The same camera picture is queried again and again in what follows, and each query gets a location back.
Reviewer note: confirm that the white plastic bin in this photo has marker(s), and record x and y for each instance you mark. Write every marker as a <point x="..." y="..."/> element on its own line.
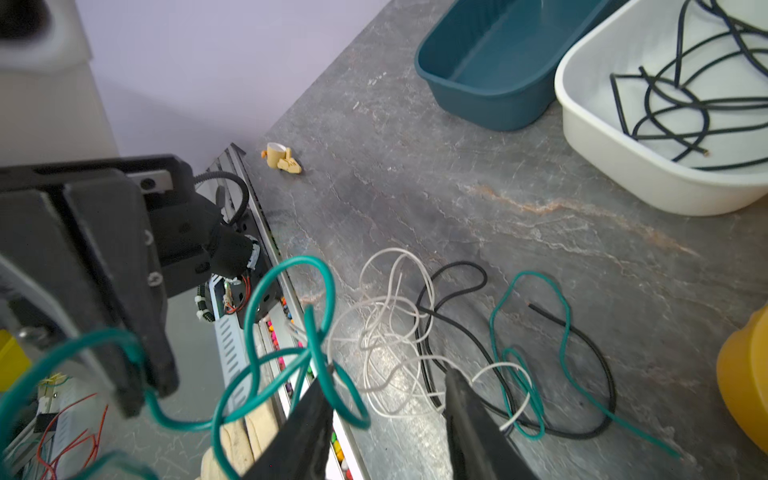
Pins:
<point x="669" y="99"/>

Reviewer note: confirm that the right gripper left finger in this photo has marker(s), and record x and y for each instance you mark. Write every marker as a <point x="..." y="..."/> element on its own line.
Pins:
<point x="301" y="447"/>

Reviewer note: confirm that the yellow plastic bin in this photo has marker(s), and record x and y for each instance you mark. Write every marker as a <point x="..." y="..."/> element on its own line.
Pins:
<point x="741" y="371"/>

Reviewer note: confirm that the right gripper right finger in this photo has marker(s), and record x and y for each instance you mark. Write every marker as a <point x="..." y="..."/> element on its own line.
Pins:
<point x="477" y="448"/>

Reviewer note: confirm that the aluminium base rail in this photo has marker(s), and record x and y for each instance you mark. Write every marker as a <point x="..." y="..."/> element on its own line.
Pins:
<point x="278" y="311"/>

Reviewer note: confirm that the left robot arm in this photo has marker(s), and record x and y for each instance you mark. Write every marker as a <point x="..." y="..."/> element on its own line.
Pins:
<point x="91" y="241"/>

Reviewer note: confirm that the yellow toy figure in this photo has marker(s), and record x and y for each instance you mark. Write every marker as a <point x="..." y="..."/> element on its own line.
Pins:
<point x="280" y="157"/>

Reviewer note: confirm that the dark teal plastic bin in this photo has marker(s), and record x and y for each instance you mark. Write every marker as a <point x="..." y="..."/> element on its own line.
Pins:
<point x="492" y="63"/>

